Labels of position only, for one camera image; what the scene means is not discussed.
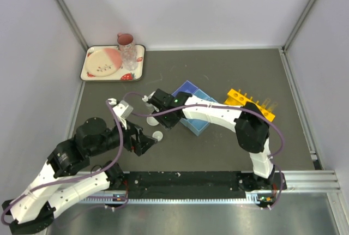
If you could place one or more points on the clear plastic bottle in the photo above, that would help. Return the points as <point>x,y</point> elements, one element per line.
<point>129,55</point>

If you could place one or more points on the strawberry pattern tray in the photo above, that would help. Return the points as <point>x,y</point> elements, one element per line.
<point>123,74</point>

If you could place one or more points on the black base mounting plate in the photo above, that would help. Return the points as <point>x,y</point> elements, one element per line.
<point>199,184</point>

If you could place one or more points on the aluminium frame rail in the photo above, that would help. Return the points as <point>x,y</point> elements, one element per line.
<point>311,181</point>

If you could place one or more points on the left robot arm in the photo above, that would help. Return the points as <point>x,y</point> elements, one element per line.
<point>44,199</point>

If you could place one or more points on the pink mug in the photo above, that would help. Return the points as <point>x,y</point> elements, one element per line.
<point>125,42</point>

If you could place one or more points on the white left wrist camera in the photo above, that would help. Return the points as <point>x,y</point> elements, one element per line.
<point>120,110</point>

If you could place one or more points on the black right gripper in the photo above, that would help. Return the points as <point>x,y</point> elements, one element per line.
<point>168,125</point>

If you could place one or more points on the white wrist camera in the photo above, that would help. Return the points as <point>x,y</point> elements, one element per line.
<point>120,110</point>
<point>146,99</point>

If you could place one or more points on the small white round cap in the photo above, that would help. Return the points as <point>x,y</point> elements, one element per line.
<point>158,135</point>

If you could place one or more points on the pink cream plate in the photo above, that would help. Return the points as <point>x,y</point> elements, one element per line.
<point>104,62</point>

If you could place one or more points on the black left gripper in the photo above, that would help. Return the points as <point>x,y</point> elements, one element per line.
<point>136,145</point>

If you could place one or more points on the white round lid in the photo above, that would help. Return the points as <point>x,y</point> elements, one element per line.
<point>152,121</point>

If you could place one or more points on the white slotted cable duct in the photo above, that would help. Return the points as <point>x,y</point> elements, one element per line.
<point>120,197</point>

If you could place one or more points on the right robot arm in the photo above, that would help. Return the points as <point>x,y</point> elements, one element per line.
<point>247,122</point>

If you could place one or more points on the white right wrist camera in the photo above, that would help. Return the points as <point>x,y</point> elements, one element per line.
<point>146,99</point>

